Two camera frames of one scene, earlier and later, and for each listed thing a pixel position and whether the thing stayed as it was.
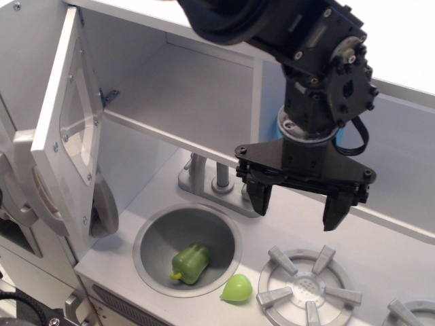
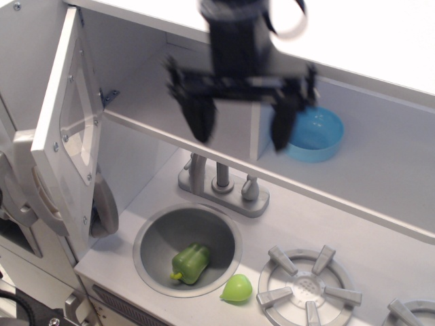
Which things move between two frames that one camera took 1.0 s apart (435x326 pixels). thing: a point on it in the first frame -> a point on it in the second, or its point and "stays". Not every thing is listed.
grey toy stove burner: x=306 y=288 stays
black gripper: x=314 y=165 -> x=300 y=85
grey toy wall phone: x=105 y=216 stays
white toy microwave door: x=66 y=143 stays
